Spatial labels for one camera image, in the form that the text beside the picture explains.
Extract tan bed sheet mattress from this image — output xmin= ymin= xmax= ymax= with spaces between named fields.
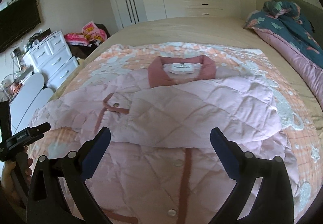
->
xmin=52 ymin=17 xmax=322 ymax=138

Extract person's left hand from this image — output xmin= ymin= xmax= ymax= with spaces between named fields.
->
xmin=1 ymin=149 xmax=33 ymax=210

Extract teal and pink duvet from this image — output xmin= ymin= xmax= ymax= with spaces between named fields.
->
xmin=244 ymin=0 xmax=322 ymax=103

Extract pink quilted coat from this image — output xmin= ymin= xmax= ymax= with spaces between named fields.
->
xmin=31 ymin=56 xmax=299 ymax=223

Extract orange bear pattern blanket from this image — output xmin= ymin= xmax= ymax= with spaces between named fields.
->
xmin=26 ymin=41 xmax=323 ymax=224

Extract white drawer chest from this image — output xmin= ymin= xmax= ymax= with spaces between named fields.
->
xmin=23 ymin=30 xmax=78 ymax=91

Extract black wall television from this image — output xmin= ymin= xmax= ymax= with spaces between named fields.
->
xmin=0 ymin=0 xmax=41 ymax=53

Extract pink and yellow clothes pile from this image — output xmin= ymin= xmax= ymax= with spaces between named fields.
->
xmin=64 ymin=21 xmax=108 ymax=46

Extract white oval boards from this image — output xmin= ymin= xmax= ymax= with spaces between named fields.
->
xmin=10 ymin=73 xmax=54 ymax=134

